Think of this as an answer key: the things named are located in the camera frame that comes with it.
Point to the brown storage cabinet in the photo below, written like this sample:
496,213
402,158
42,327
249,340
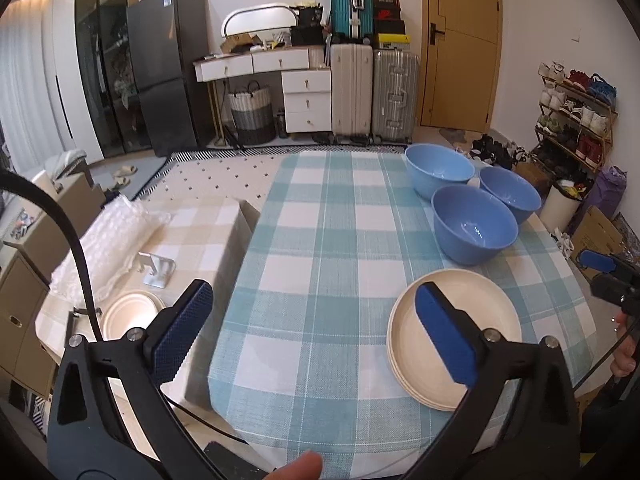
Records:
20,310

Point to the white curtain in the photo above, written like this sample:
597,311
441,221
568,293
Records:
25,85

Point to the teal checked tablecloth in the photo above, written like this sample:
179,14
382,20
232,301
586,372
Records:
320,270

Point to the clear bubble wrap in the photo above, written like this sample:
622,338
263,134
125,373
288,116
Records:
110,240

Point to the purple bag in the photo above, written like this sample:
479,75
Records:
607,185

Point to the woven laundry basket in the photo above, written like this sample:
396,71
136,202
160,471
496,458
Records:
252,115

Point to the open cardboard box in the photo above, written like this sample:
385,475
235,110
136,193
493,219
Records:
239,45

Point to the black and red shoebox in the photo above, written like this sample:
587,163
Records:
386,7

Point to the dark grey refrigerator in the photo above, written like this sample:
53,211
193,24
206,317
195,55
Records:
165,60

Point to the white plastic basket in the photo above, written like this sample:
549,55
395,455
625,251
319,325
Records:
282,37

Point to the white suitcase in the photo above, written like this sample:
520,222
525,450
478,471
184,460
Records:
352,90

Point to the stack of small cream plates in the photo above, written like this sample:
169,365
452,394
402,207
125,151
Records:
130,315

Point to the silver suitcase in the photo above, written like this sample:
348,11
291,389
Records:
395,90

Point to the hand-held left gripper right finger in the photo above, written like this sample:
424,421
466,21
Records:
445,335

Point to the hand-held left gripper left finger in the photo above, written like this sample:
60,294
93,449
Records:
182,330

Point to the teal suitcase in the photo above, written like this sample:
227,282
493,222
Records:
345,5

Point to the white vanity desk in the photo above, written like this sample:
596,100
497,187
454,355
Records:
305,105

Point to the pile of dark shoes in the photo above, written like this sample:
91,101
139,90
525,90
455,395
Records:
492,152

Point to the black bag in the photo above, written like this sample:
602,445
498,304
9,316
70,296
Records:
307,35

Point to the white wardrobe door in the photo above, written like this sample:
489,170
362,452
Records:
75,85

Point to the beige checked cloth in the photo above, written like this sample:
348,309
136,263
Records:
200,230

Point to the large cardboard box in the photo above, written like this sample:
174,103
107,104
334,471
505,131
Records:
595,230

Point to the white trash bin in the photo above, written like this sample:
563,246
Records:
557,207

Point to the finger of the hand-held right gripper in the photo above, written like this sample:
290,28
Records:
597,259
615,287

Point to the person's right hand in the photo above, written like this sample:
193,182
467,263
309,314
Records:
625,355

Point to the person's left hand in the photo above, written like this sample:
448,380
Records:
300,467

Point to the yellow and black shoebox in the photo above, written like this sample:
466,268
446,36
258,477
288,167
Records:
392,41

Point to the dotted rug with striped border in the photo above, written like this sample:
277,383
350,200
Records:
215,175

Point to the wooden shoe rack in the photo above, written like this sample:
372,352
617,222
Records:
575,97

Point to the grey doormat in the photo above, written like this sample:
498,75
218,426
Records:
457,135

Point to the dark glass cabinet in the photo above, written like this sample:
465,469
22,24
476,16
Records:
105,60

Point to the white oval mirror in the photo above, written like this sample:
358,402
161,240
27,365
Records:
260,20

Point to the patterned flat board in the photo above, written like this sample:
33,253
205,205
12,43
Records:
627,235

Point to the beige slipper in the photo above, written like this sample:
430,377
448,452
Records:
121,179
128,169

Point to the blue bowl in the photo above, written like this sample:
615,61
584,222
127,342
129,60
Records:
510,185
470,245
435,160

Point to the dark water bottle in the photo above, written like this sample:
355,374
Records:
282,124

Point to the wooden door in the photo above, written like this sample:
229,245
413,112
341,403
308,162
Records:
460,60

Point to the metal phone stand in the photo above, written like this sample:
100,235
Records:
160,275

